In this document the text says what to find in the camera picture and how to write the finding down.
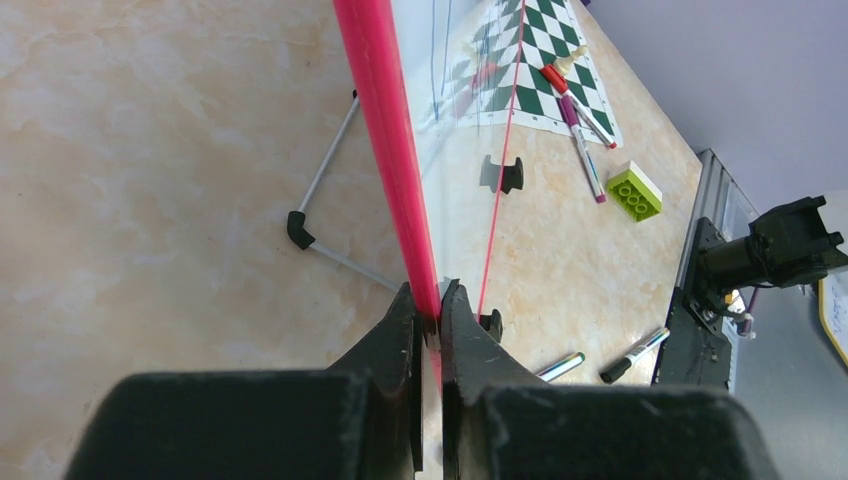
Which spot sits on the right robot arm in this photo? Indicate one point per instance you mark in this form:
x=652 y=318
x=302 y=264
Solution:
x=791 y=244

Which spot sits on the black capped marker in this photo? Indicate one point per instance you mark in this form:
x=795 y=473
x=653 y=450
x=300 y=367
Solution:
x=618 y=368

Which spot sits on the right black whiteboard foot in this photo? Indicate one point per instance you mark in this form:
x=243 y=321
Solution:
x=512 y=176

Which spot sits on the green white chessboard mat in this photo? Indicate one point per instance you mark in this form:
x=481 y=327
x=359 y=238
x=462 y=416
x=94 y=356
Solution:
x=551 y=30

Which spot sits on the metal whiteboard stand frame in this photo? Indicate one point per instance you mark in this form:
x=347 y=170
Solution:
x=343 y=216

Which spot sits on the black whiteboard foot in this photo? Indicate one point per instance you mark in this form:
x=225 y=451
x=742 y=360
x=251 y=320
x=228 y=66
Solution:
x=493 y=324
x=512 y=176

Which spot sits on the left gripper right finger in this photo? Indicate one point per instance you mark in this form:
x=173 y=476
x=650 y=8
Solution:
x=500 y=421

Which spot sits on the red marker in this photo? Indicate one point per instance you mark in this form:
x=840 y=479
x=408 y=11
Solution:
x=571 y=98

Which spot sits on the green capped marker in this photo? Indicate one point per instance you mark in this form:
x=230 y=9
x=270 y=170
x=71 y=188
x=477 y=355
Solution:
x=561 y=367

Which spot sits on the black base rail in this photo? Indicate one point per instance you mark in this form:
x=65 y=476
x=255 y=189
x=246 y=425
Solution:
x=697 y=353

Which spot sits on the left black whiteboard foot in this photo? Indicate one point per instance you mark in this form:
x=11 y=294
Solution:
x=493 y=324

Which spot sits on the white board with pink frame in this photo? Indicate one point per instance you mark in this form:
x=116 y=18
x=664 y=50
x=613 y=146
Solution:
x=436 y=82

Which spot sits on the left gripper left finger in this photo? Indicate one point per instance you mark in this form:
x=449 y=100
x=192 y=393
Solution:
x=359 y=418

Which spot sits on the pink purple marker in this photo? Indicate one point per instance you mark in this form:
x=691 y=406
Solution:
x=571 y=119

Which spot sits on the green white toy brick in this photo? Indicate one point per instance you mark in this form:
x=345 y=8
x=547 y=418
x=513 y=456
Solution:
x=631 y=189

